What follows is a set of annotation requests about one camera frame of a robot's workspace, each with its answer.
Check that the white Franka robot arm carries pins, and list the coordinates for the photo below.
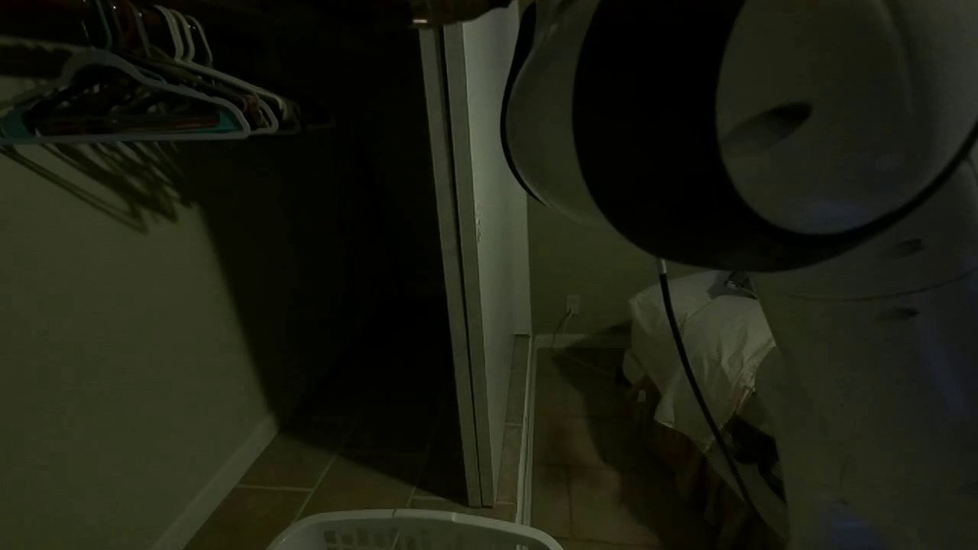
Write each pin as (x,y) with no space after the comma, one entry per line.
(866,355)

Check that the white closet door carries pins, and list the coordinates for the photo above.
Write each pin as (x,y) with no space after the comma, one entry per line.
(493,253)

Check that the white bed cloth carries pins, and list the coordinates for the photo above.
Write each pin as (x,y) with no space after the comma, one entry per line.
(714,346)

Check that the white plastic laundry basket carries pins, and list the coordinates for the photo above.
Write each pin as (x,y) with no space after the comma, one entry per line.
(406,529)

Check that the white plastic clothes hanger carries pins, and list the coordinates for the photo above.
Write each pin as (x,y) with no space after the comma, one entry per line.
(238,94)
(131,87)

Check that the white wall outlet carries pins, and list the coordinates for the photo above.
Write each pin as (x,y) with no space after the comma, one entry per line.
(573,305)

